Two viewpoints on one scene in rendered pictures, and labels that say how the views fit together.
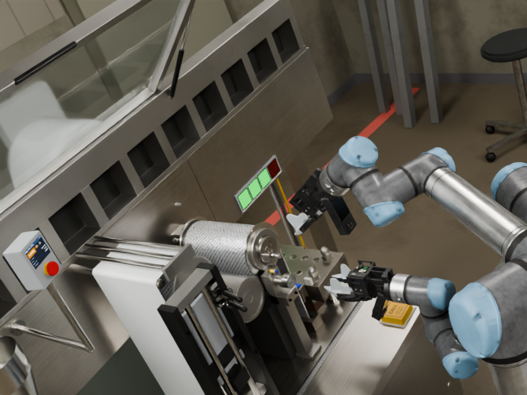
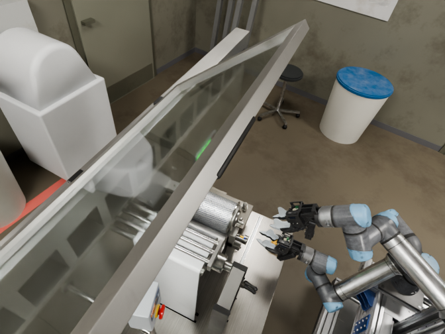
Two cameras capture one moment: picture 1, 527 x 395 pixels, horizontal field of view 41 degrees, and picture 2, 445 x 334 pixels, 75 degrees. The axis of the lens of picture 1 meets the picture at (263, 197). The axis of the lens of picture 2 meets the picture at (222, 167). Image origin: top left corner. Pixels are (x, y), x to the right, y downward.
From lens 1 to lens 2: 1.17 m
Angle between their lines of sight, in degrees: 29
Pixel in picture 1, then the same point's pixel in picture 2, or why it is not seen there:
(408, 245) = not seen: hidden behind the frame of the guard
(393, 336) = (276, 262)
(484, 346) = not seen: outside the picture
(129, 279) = (173, 260)
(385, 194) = (369, 246)
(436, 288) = (332, 264)
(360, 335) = (257, 256)
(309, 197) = (301, 219)
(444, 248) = (238, 161)
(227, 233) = (214, 204)
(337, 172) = (342, 222)
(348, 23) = (200, 20)
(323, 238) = not seen: hidden behind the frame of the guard
